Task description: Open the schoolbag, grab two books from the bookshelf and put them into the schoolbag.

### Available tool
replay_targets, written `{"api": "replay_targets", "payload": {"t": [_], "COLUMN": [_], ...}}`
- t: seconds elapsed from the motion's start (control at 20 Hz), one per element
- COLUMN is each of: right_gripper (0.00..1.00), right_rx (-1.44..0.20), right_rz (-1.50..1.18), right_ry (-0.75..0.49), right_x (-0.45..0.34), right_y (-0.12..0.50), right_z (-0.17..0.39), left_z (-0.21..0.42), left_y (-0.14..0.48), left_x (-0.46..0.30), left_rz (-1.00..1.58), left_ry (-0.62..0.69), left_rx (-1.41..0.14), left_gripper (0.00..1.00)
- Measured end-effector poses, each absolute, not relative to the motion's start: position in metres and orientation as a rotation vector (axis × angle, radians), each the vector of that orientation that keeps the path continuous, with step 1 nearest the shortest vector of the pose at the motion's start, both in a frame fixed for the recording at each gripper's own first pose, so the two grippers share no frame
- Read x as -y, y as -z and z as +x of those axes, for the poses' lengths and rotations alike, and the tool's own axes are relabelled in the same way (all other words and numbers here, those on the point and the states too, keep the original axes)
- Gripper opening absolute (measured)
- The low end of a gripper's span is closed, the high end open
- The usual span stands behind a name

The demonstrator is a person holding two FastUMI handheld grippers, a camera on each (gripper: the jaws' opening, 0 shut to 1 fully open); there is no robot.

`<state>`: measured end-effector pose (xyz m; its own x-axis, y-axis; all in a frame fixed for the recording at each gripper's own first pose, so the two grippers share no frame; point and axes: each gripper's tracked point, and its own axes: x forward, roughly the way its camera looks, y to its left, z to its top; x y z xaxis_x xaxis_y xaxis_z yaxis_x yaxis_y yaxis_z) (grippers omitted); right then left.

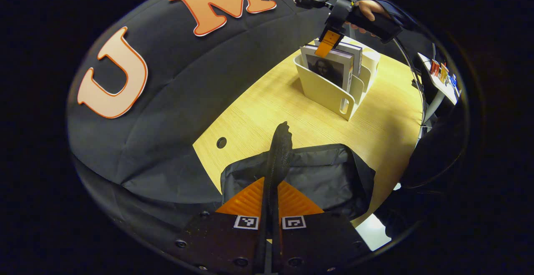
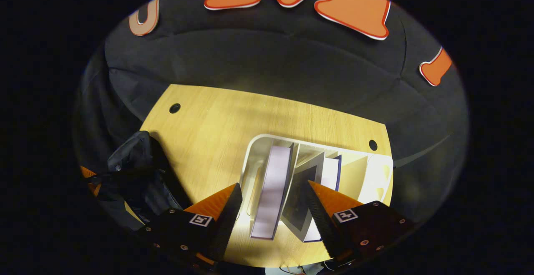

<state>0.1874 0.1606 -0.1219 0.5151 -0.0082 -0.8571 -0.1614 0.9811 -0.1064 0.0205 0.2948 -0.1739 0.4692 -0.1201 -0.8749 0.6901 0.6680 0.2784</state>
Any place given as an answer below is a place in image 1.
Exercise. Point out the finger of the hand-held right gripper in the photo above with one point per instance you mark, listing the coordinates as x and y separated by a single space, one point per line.
327 43

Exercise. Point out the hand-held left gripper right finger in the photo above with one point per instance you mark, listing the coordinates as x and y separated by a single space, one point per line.
317 241

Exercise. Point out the thin metal pole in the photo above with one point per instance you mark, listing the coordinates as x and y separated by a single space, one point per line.
418 83

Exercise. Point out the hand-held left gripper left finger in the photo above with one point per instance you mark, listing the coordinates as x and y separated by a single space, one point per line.
221 241

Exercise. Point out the portrait cover book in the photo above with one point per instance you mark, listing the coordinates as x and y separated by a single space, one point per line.
327 68

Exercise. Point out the blue cover book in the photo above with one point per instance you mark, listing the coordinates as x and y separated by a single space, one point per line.
354 54

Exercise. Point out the white side table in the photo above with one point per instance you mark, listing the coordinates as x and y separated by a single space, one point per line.
442 86

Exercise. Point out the black schoolbag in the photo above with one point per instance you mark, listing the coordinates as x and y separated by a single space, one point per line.
325 175

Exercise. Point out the row of colourful items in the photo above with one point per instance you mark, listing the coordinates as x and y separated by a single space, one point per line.
444 72

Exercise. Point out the white bookshelf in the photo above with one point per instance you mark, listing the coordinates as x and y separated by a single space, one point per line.
321 89

